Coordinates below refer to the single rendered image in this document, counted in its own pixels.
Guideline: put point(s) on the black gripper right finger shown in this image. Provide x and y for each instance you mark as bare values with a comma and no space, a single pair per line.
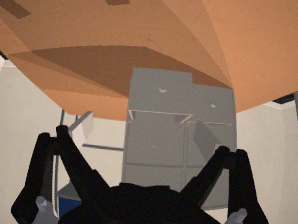
243,206

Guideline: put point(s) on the grey small chest of drawers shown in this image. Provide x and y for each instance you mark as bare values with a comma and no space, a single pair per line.
184,167

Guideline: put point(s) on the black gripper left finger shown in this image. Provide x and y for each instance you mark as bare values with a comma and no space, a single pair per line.
34,203

